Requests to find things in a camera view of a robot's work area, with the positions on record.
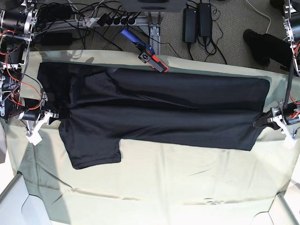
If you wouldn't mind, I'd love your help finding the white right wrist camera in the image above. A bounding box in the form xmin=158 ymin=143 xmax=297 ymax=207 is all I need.
xmin=26 ymin=133 xmax=42 ymax=146

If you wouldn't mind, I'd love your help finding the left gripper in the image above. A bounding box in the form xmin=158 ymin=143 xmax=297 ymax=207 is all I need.
xmin=253 ymin=106 xmax=295 ymax=138

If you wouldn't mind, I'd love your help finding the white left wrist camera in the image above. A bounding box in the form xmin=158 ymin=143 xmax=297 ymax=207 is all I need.
xmin=283 ymin=135 xmax=297 ymax=149

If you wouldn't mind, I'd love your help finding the white bin lower left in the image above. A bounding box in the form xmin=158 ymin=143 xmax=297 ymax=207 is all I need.
xmin=0 ymin=173 xmax=51 ymax=225

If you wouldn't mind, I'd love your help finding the grey cable on floor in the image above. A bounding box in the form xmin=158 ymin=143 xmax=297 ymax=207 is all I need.
xmin=245 ymin=0 xmax=272 ymax=33

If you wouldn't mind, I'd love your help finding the white bin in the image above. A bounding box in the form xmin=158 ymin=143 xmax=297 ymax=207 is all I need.
xmin=251 ymin=193 xmax=300 ymax=225
xmin=0 ymin=173 xmax=51 ymax=225

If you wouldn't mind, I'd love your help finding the black T-shirt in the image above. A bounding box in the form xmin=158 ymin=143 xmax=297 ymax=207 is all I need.
xmin=37 ymin=62 xmax=270 ymax=169

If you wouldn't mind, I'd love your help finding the blue orange bar clamp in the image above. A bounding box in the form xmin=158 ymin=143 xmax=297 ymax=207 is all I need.
xmin=121 ymin=29 xmax=169 ymax=73

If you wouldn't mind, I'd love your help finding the black power adapter brick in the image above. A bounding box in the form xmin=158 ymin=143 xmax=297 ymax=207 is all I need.
xmin=182 ymin=8 xmax=197 ymax=43

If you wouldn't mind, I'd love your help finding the white bin lower right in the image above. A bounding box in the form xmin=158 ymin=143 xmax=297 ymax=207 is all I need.
xmin=251 ymin=193 xmax=300 ymax=225

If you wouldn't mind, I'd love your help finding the black power strip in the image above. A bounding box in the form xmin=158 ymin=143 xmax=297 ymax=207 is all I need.
xmin=82 ymin=13 xmax=141 ymax=28

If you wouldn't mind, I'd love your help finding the aluminium frame post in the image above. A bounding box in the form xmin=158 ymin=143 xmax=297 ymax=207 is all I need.
xmin=145 ymin=12 xmax=165 ymax=55

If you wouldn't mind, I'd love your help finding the black adapter on left floor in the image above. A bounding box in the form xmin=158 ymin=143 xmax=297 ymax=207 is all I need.
xmin=41 ymin=33 xmax=73 ymax=46

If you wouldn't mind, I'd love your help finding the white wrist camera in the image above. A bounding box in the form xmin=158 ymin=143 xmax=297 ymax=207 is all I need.
xmin=283 ymin=135 xmax=297 ymax=149
xmin=26 ymin=133 xmax=42 ymax=146

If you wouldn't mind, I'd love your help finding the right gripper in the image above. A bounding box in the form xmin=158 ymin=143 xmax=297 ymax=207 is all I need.
xmin=25 ymin=91 xmax=70 ymax=136

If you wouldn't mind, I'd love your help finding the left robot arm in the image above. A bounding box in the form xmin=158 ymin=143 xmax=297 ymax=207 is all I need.
xmin=253 ymin=0 xmax=300 ymax=142

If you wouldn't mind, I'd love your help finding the green table cloth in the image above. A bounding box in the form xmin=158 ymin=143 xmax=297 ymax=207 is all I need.
xmin=0 ymin=49 xmax=300 ymax=225

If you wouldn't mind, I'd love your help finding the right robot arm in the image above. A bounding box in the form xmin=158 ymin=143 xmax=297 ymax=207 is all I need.
xmin=0 ymin=0 xmax=72 ymax=138

